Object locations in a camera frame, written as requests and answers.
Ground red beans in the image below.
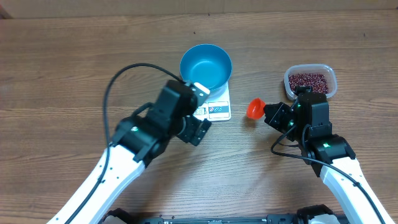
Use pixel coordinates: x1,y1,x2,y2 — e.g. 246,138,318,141
288,73,328,94

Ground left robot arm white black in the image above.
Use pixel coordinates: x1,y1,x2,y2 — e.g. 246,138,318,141
50,80,211,223

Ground clear plastic container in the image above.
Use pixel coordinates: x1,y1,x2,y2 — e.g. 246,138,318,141
284,64,338,100

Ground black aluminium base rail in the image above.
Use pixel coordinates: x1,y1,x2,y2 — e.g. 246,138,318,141
102,204,355,224

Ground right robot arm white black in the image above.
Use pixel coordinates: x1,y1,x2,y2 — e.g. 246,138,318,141
261,86,393,223

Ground orange measuring scoop blue handle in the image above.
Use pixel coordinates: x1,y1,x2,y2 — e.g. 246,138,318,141
246,98,266,119

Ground white digital kitchen scale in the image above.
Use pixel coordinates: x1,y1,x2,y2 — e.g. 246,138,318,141
193,83,231,122

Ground blue bowl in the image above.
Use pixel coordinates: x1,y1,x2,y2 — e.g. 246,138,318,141
180,44,233,92

